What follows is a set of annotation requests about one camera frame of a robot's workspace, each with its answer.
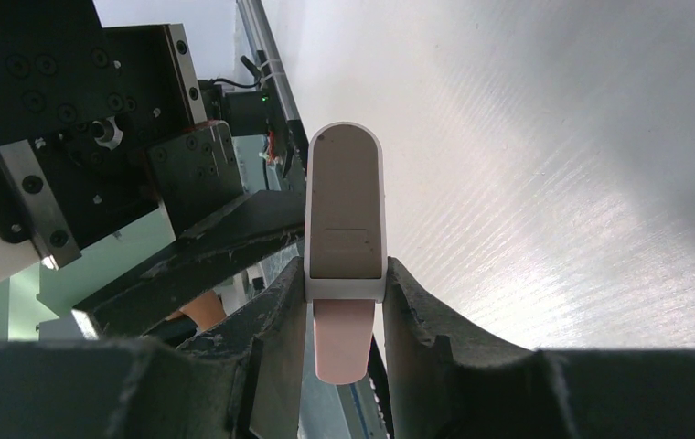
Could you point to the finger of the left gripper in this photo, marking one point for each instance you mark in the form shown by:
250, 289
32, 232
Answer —
242, 233

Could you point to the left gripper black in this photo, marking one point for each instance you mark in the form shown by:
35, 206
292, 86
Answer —
99, 126

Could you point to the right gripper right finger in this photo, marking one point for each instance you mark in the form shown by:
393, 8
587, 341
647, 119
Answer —
449, 378

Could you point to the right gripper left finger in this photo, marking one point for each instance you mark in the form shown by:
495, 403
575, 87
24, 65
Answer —
240, 379

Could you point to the pink and white stapler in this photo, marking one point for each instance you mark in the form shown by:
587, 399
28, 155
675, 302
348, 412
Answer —
346, 260

